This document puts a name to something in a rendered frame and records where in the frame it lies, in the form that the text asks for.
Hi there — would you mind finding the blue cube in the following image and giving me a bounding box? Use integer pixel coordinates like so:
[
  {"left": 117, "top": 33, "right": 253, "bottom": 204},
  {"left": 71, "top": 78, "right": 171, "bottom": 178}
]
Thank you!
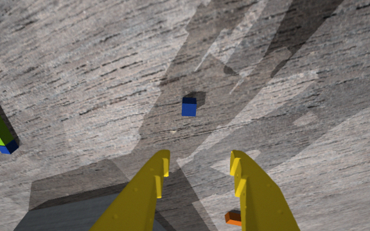
[
  {"left": 182, "top": 98, "right": 197, "bottom": 117},
  {"left": 0, "top": 140, "right": 19, "bottom": 154}
]

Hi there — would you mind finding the orange rectangular block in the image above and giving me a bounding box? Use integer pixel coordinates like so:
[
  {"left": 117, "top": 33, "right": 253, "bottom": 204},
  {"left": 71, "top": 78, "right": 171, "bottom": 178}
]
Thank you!
[{"left": 225, "top": 212, "right": 242, "bottom": 226}]

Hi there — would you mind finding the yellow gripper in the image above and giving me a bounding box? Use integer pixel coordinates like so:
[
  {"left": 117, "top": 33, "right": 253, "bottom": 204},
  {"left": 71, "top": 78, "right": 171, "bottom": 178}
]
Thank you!
[{"left": 89, "top": 150, "right": 300, "bottom": 231}]

